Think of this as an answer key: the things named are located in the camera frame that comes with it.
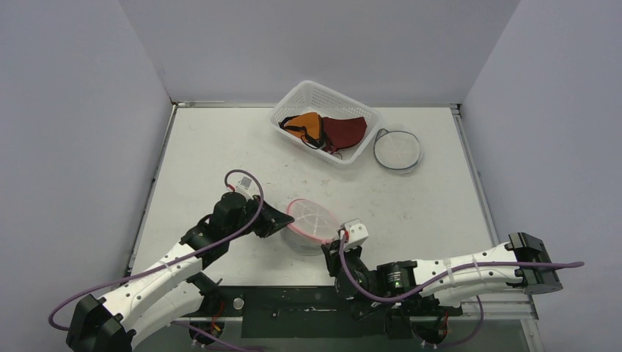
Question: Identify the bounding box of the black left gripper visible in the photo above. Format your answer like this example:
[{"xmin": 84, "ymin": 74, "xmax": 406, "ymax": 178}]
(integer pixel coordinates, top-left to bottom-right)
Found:
[{"xmin": 227, "ymin": 194, "xmax": 294, "ymax": 241}]

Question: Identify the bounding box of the white mesh bag pink zipper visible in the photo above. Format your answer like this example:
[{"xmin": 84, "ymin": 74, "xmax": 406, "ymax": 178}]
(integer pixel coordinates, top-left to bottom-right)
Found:
[{"xmin": 281, "ymin": 199, "xmax": 340, "ymax": 256}]

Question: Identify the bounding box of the dark red orange bra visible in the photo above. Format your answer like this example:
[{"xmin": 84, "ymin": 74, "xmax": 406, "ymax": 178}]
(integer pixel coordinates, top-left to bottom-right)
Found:
[{"xmin": 278, "ymin": 112, "xmax": 367, "ymax": 155}]

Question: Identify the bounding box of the white mesh laundry bag blue zipper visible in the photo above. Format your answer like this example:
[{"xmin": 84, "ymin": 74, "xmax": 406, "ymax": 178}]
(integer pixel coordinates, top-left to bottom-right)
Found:
[{"xmin": 373, "ymin": 128, "xmax": 423, "ymax": 175}]

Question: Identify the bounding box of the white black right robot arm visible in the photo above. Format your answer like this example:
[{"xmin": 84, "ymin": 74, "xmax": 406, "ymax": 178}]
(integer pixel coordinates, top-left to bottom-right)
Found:
[{"xmin": 321, "ymin": 232, "xmax": 563, "ymax": 320}]

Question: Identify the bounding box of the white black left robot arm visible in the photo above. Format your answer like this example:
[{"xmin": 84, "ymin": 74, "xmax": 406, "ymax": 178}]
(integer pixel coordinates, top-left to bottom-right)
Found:
[{"xmin": 66, "ymin": 192, "xmax": 294, "ymax": 351}]

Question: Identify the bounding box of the white plastic basket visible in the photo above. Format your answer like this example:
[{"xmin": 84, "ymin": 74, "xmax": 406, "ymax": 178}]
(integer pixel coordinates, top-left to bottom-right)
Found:
[{"xmin": 268, "ymin": 81, "xmax": 382, "ymax": 167}]

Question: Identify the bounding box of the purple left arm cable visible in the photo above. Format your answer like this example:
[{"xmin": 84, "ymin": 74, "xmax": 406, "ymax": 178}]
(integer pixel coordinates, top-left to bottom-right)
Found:
[{"xmin": 48, "ymin": 169, "xmax": 266, "ymax": 352}]

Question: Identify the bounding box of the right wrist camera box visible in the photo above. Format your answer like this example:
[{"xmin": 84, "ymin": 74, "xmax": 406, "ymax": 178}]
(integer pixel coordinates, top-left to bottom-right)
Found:
[{"xmin": 338, "ymin": 219, "xmax": 369, "ymax": 251}]

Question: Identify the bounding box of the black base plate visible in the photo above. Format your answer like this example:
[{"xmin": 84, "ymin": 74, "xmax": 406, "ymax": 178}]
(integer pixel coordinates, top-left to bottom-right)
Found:
[{"xmin": 188, "ymin": 286, "xmax": 463, "ymax": 340}]

